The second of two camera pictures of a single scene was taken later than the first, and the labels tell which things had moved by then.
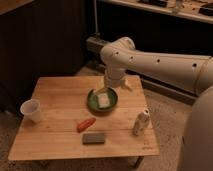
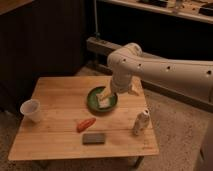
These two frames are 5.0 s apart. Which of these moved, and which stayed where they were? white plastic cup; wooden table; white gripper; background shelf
Moved: white gripper
Stayed: wooden table; background shelf; white plastic cup
